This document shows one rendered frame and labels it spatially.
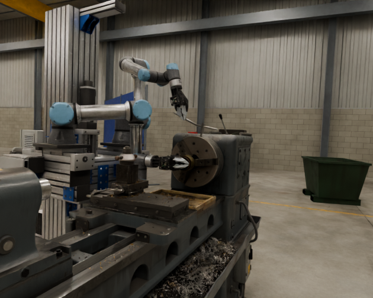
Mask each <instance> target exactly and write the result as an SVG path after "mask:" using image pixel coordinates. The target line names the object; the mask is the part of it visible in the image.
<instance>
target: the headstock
mask: <svg viewBox="0 0 373 298"><path fill-rule="evenodd" d="M189 136H200V134H194V133H176V134H175V135H174V137H173V144H172V150H173V148H174V146H175V145H176V143H177V142H180V141H182V140H183V138H185V137H189ZM202 137H207V138H210V139H212V140H213V141H214V142H216V143H217V145H218V146H219V147H220V149H221V151H222V153H223V159H224V163H223V169H222V171H221V173H220V175H219V176H218V178H216V179H215V181H213V182H211V183H209V184H206V185H204V186H201V187H188V186H185V184H183V183H182V182H179V181H178V180H177V179H176V178H175V176H174V175H173V173H172V171H171V188H173V189H181V190H189V191H194V192H203V193H211V194H217V195H225V196H234V195H235V194H236V191H238V190H239V189H241V188H242V187H244V186H245V185H247V184H249V168H250V146H251V143H252V142H253V138H252V137H251V136H247V135H224V134H202Z"/></svg>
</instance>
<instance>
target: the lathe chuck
mask: <svg viewBox="0 0 373 298"><path fill-rule="evenodd" d="M183 140H184V141H185V143H186V145H187V147H188V149H189V150H190V152H191V154H194V155H196V156H197V157H198V158H217V159H218V165H212V166H198V168H196V167H194V168H195V169H192V171H191V173H190V175H189V177H188V180H187V181H186V183H185V186H188V187H201V186H204V185H206V184H209V183H211V182H212V181H213V180H215V179H216V177H217V176H218V174H219V173H220V170H221V166H222V157H221V153H220V150H219V149H218V147H217V146H216V144H215V143H214V142H213V141H211V140H210V139H208V138H205V137H200V136H189V137H185V138H183ZM177 144H179V142H177V143H176V145H175V146H174V148H173V150H172V152H171V155H178V156H180V155H181V154H180V152H179V151H180V150H179V148H178V146H177ZM180 172H181V170H177V171H172V173H173V175H174V176H175V178H176V179H177V180H178V179H179V177H180Z"/></svg>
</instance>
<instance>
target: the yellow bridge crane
mask: <svg viewBox="0 0 373 298"><path fill-rule="evenodd" d="M0 2H1V3H3V4H5V5H7V6H9V7H11V8H14V9H16V10H18V11H21V12H23V13H25V14H27V15H29V16H31V17H34V18H36V19H38V20H40V21H42V22H45V12H46V11H48V10H51V9H53V8H51V7H49V6H47V5H45V4H43V3H42V2H40V1H38V0H0Z"/></svg>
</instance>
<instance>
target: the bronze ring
mask: <svg viewBox="0 0 373 298"><path fill-rule="evenodd" d="M182 158H183V159H185V160H186V161H187V162H189V165H188V166H187V167H185V168H183V169H180V170H183V171H190V170H192V169H193V167H194V164H195V162H194V159H193V158H192V157H191V156H189V155H184V156H182Z"/></svg>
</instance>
